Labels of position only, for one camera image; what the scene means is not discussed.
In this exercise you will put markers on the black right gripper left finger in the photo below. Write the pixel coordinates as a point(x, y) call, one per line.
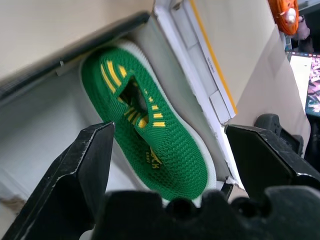
point(67, 180)

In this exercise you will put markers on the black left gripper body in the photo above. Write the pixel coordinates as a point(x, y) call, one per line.
point(287, 140)

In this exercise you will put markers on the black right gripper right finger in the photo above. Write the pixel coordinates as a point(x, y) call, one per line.
point(265, 160)

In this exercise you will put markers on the white shoebox with yellow-edged lid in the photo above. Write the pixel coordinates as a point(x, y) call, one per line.
point(200, 75)

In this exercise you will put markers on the computer monitor screen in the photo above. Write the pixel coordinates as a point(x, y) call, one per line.
point(305, 80)

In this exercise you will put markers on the green and yellow knit shoe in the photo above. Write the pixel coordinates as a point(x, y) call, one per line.
point(160, 140)

